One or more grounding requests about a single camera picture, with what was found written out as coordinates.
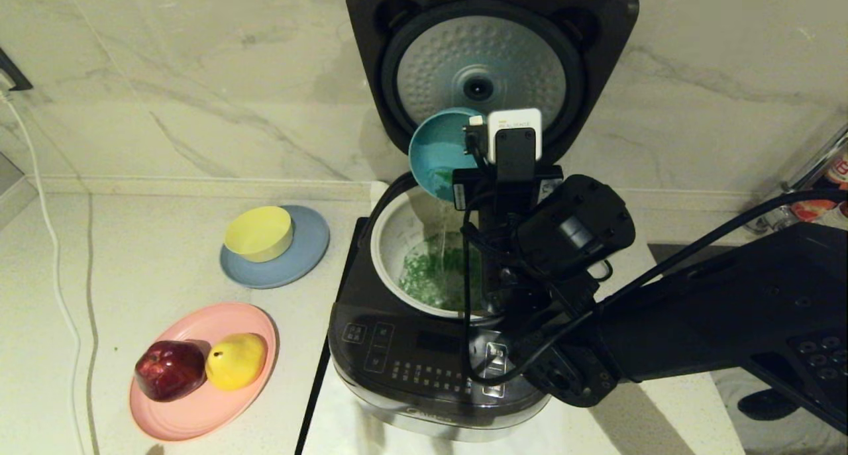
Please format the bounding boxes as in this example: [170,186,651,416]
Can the chrome faucet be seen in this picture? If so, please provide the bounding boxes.
[742,125,848,237]

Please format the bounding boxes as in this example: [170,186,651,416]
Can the white cable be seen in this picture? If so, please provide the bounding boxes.
[0,87,91,455]

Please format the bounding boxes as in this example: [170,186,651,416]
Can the pink plate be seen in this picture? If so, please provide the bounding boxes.
[130,301,280,442]

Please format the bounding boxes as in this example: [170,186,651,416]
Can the red label bottle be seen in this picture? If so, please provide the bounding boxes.
[793,154,848,225]

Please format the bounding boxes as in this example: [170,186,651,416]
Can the blue plate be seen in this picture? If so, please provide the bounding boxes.
[220,205,331,290]

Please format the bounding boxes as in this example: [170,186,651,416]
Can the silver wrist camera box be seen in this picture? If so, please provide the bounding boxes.
[469,108,543,181]

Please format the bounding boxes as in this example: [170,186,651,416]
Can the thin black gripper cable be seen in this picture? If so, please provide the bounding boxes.
[460,125,848,387]

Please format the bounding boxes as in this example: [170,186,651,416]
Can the yellow pear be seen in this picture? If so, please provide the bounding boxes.
[205,332,269,391]

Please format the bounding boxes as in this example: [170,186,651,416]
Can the red apple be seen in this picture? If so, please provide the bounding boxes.
[134,339,210,403]

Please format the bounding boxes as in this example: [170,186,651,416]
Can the yellow bowl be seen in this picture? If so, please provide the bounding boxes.
[224,205,295,263]

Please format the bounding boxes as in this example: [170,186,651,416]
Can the teal plastic bowl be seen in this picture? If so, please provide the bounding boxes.
[408,107,492,203]

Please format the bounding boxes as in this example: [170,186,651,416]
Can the black rice cooker lid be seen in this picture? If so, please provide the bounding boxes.
[346,0,640,176]

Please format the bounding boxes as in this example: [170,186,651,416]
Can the black rice cooker body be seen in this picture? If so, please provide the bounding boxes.
[329,167,566,442]

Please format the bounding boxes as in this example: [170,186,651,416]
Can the white cloth with green specks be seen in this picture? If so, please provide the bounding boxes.
[710,369,832,455]

